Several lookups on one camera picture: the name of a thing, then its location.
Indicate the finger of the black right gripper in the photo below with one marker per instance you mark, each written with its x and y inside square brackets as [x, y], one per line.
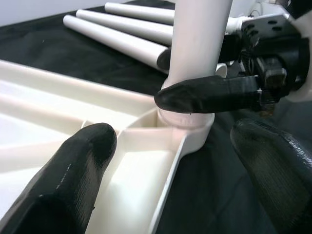
[207, 95]
[164, 59]

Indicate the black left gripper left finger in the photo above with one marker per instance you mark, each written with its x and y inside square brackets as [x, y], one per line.
[61, 190]

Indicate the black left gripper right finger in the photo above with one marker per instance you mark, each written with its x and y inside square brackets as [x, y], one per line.
[280, 182]

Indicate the white plastic table leg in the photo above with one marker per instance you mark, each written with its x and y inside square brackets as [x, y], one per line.
[109, 40]
[197, 48]
[122, 24]
[139, 11]

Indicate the white plastic table top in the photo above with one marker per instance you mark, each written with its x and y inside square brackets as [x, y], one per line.
[136, 170]

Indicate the black table cloth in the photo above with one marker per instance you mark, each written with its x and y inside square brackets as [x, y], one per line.
[219, 195]

